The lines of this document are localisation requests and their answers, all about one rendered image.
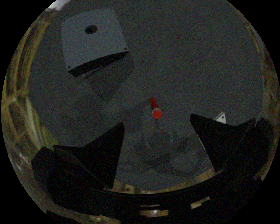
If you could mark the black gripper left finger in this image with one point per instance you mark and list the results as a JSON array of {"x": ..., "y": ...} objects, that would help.
[{"x": 100, "y": 157}]

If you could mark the red peg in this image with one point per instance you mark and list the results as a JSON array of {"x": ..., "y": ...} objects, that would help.
[{"x": 154, "y": 108}]

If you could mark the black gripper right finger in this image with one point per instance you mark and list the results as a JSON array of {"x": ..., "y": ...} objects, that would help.
[{"x": 219, "y": 139}]

